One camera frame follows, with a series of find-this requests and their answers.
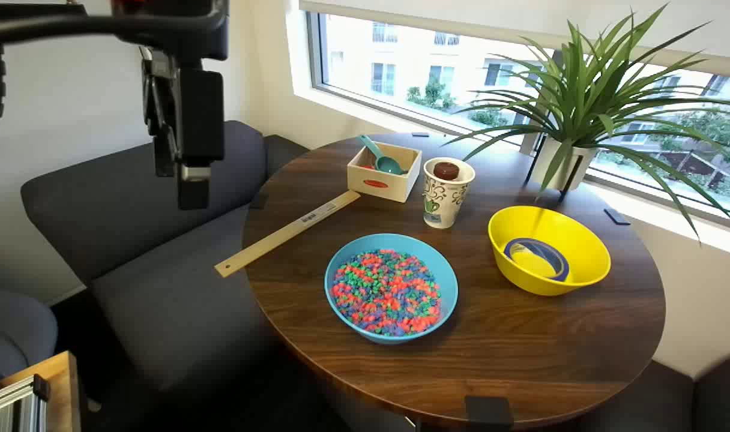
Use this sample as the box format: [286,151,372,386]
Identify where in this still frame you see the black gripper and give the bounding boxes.
[142,48,224,210]

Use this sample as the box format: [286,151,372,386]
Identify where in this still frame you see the teal plastic scooper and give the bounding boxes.
[357,135,405,175]

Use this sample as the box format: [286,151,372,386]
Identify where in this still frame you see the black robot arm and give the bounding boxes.
[0,0,228,210]

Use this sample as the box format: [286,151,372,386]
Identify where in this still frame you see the blue bowl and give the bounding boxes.
[321,234,458,346]

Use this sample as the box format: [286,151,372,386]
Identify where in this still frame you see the yellow bowl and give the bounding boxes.
[488,205,611,298]

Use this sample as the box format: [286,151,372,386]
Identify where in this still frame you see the wooden ruler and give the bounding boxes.
[216,192,360,278]

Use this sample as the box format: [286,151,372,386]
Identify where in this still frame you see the dark grey sofa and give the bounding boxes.
[0,118,730,432]

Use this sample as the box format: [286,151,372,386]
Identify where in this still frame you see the small wooden box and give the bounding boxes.
[345,141,422,202]

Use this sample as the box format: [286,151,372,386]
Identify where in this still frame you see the colourful gravel beads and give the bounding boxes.
[329,250,442,337]

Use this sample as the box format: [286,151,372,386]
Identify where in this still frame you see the brown ball in cup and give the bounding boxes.
[431,160,458,181]

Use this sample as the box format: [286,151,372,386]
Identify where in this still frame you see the round wooden table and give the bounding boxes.
[248,147,664,429]

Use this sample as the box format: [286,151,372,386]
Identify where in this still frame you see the grey tape roll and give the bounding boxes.
[503,238,568,280]

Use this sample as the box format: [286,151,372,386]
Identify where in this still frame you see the white plant pot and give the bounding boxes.
[530,136,595,192]

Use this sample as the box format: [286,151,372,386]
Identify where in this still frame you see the green potted plant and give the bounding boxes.
[450,7,730,234]

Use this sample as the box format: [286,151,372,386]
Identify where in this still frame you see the wooden aluminium frame stand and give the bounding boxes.
[0,352,82,432]

